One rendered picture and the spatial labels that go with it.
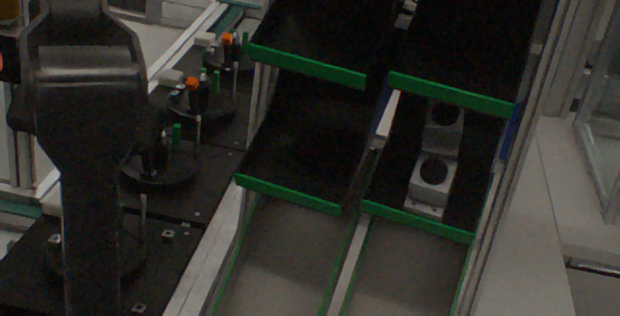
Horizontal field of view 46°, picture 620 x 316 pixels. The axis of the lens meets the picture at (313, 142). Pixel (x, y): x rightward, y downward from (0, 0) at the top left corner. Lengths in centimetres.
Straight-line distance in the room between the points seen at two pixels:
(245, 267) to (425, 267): 23
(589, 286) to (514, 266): 24
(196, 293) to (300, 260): 18
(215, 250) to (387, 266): 29
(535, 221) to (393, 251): 65
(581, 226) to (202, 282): 85
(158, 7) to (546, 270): 132
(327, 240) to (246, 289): 12
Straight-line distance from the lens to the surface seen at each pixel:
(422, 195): 82
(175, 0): 217
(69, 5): 60
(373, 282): 96
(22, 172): 125
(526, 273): 141
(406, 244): 97
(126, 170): 125
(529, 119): 91
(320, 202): 82
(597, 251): 156
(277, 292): 96
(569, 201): 169
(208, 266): 110
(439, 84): 75
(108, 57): 52
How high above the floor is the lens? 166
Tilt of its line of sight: 29 degrees down
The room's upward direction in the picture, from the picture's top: 9 degrees clockwise
